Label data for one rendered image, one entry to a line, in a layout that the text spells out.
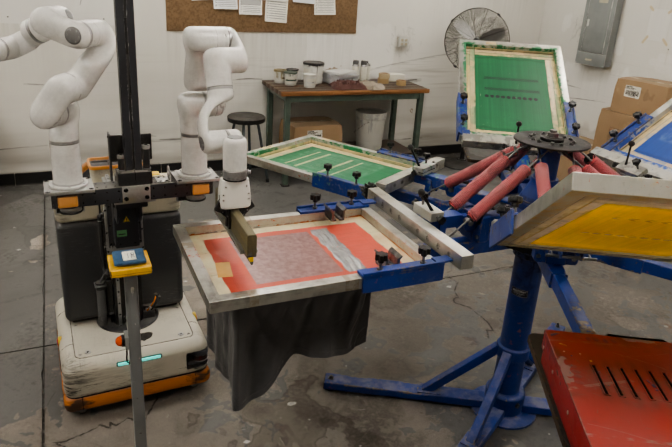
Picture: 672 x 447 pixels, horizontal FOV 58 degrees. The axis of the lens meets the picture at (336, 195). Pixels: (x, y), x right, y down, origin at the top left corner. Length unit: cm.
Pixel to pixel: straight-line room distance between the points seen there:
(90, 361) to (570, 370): 203
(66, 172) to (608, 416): 176
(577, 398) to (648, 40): 540
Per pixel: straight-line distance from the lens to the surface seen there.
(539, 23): 754
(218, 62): 199
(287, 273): 201
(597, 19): 684
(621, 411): 140
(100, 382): 291
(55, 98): 210
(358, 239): 228
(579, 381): 145
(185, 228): 226
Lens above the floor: 189
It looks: 20 degrees down
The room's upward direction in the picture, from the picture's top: 4 degrees clockwise
